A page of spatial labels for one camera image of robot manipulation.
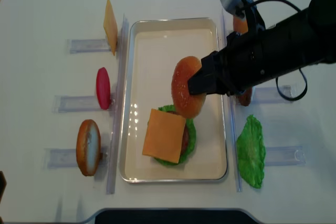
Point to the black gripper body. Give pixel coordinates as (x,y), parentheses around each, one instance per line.
(239,65)

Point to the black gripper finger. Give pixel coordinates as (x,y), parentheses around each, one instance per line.
(205,81)

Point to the sesame top bun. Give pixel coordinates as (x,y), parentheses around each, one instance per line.
(188,106)

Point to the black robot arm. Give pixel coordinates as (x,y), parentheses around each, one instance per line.
(303,39)

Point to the upright meat patty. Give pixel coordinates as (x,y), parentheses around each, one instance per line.
(245,98)

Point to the lettuce leaf on burger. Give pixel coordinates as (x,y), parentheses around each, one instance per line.
(192,139)

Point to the cheese slice on burger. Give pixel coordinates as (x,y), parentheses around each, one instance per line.
(164,135)

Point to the meat patty on burger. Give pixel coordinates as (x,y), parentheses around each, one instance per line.
(186,137)

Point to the upright green lettuce leaf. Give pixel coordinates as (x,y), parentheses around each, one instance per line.
(251,152)

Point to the upright red tomato slice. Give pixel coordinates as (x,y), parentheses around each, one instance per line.
(103,88)

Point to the upright cheese slice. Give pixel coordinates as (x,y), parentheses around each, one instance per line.
(111,28)

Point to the upright bun half right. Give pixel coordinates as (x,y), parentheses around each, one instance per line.
(239,25)

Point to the upright bun half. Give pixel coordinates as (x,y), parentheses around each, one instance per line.
(239,25)
(88,147)

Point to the white rectangular serving tray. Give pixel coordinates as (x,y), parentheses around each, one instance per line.
(155,47)

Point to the upright bun half left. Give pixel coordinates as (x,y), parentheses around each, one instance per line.
(88,147)

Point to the clear patty holder rail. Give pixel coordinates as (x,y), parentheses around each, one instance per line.
(270,95)

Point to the clear right long rail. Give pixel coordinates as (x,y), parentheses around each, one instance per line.
(231,115)

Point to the clear lettuce holder rail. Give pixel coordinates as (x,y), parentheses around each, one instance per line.
(285,156)

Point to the clear cheese holder rail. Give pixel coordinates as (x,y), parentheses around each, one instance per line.
(76,46)

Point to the clear tomato holder rail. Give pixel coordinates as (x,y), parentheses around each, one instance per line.
(65,104)

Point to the clear left bun holder rail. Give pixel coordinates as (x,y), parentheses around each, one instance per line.
(56,158)

